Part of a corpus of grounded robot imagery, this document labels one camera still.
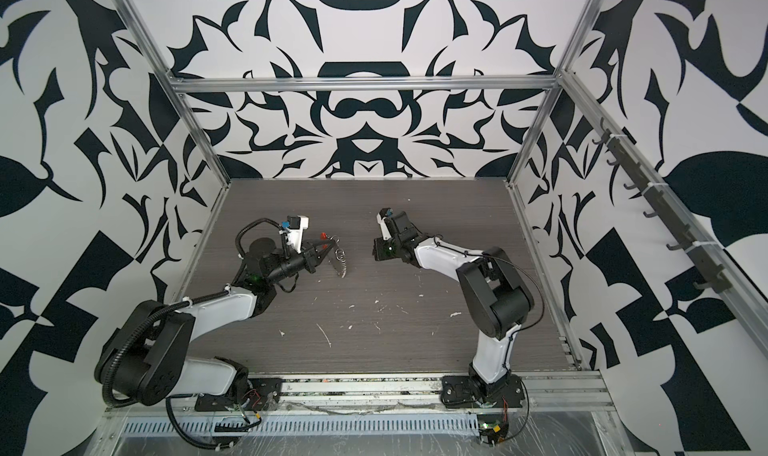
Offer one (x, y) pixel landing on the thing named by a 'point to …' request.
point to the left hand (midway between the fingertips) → (335, 236)
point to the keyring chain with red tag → (338, 258)
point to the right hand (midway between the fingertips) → (378, 243)
